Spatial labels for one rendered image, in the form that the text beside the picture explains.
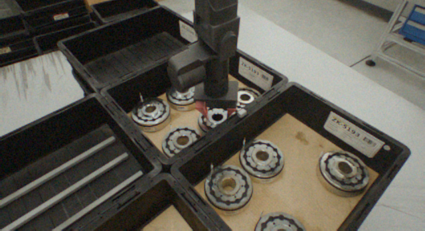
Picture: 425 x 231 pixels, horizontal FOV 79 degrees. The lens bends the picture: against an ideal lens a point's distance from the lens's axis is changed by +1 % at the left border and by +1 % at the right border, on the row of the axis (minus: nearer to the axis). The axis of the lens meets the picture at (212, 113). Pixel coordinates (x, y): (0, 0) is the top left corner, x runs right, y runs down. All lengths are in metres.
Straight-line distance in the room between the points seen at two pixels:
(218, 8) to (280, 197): 0.40
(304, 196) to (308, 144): 0.15
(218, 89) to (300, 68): 0.65
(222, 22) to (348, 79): 0.80
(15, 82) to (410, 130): 1.45
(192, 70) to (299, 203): 0.36
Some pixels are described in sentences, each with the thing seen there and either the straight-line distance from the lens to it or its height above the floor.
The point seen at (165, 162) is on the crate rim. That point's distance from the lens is 0.52.
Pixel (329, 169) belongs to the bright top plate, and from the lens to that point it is 0.64.
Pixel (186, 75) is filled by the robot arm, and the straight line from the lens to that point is 0.49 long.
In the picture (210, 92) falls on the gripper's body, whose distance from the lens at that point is 0.57.
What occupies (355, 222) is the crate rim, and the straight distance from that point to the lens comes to 0.52.
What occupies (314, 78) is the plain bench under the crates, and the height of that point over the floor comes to 0.70.
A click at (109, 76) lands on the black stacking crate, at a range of 0.92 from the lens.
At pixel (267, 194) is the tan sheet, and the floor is 0.83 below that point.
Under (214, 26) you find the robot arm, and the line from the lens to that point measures 0.45.
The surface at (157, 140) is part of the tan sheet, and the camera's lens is 0.68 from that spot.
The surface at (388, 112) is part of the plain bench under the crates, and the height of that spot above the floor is 0.70.
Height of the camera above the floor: 1.36
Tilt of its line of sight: 47 degrees down
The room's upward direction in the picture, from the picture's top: straight up
